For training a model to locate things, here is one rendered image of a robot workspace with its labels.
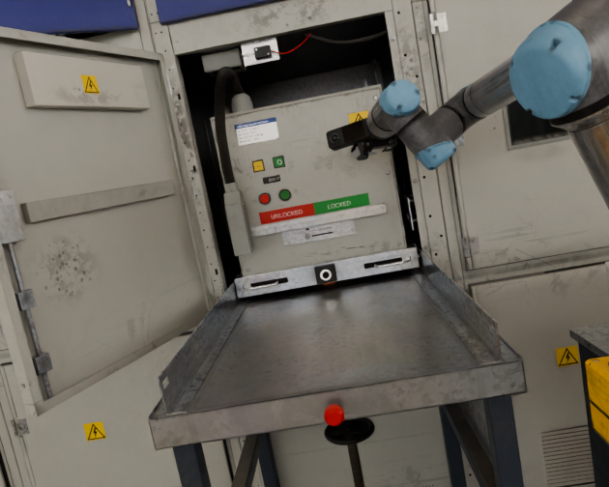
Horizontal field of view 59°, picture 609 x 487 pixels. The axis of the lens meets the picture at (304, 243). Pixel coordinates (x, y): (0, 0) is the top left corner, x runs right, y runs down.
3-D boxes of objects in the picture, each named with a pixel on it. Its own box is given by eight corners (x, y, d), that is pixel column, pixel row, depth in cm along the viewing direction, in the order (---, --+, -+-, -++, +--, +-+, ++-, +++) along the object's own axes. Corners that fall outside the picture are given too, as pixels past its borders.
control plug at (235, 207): (251, 253, 148) (239, 190, 145) (234, 257, 148) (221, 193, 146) (255, 249, 155) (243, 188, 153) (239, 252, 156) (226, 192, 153)
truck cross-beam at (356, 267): (420, 267, 156) (416, 246, 155) (237, 299, 160) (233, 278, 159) (417, 264, 161) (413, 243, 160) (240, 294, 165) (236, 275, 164)
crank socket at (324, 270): (337, 281, 155) (334, 264, 154) (316, 284, 155) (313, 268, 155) (337, 279, 158) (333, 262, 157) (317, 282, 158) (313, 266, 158)
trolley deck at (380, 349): (527, 392, 87) (522, 357, 86) (155, 450, 91) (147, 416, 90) (440, 292, 154) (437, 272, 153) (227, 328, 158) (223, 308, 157)
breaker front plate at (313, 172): (407, 253, 156) (380, 86, 149) (244, 282, 159) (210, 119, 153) (406, 252, 157) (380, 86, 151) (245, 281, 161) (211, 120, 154)
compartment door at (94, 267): (14, 415, 105) (-94, 24, 95) (202, 312, 161) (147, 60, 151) (38, 416, 102) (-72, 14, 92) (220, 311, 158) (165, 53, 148)
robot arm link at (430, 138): (476, 134, 112) (441, 95, 112) (440, 165, 108) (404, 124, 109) (456, 149, 119) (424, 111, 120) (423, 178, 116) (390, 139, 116)
